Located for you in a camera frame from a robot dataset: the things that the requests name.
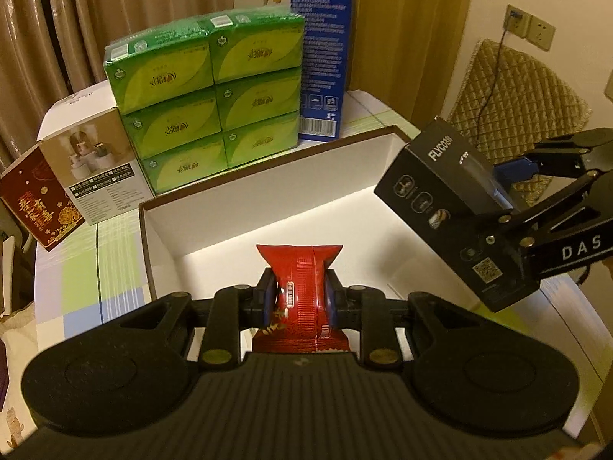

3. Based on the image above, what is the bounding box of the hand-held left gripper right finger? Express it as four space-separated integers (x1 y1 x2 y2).
322 268 483 371

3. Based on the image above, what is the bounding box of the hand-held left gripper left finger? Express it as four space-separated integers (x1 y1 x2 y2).
119 268 279 371

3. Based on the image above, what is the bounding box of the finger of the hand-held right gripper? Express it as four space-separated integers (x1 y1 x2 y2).
493 127 613 193
472 169 608 282

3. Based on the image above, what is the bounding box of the red snack packet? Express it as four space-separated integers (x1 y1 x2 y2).
251 243 350 354

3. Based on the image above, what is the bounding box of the black shaver box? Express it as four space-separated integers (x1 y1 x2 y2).
374 116 544 313

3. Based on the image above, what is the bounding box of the brown storage box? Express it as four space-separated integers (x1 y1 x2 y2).
138 125 480 317

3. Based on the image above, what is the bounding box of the chair with quilted cover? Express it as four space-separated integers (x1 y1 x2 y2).
447 38 592 207

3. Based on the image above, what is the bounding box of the golden brown curtain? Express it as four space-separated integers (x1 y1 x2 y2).
354 0 480 130

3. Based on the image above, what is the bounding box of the white product box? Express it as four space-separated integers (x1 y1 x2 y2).
38 87 155 225

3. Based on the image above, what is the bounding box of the stack of green tissue packs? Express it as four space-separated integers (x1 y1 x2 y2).
104 7 306 196

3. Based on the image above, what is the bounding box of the tall blue box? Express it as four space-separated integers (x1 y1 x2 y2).
290 0 356 142

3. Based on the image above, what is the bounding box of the red gold-print gift box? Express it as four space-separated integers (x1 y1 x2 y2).
0 144 87 252

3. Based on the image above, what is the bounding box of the cartoon print cream cloth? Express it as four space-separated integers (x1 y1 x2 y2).
0 314 37 444

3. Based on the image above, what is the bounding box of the beige sheer curtain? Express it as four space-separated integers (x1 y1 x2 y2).
0 0 355 169

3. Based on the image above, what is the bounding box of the white wall socket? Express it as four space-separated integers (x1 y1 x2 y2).
527 15 557 51
505 4 533 39

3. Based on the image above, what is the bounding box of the black charger cable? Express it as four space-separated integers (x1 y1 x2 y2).
474 7 526 120

